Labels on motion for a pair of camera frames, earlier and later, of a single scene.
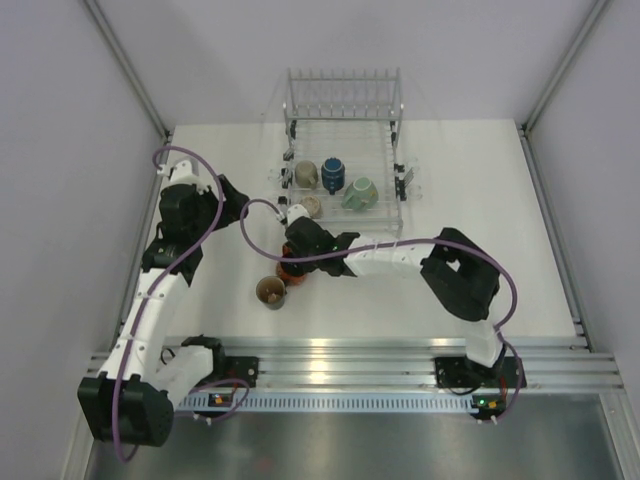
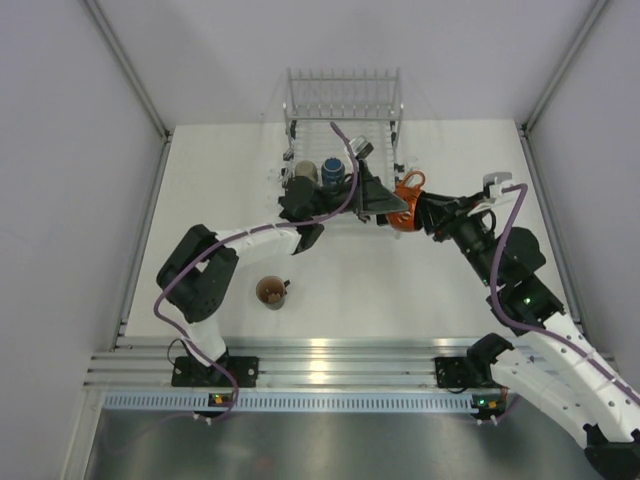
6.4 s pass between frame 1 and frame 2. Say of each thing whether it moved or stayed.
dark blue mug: stayed
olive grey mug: stayed
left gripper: moved
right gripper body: moved
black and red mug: moved
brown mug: stayed
